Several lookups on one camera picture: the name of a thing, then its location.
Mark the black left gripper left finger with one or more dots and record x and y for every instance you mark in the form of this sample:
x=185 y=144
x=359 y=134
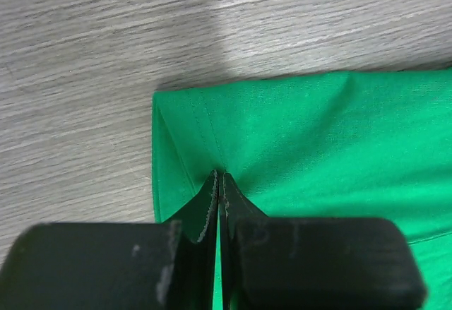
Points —
x=105 y=265

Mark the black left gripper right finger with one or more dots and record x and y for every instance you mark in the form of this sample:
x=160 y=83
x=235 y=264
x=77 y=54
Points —
x=312 y=262

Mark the green t shirt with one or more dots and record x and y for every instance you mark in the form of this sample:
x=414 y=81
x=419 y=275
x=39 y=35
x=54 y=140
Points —
x=333 y=144

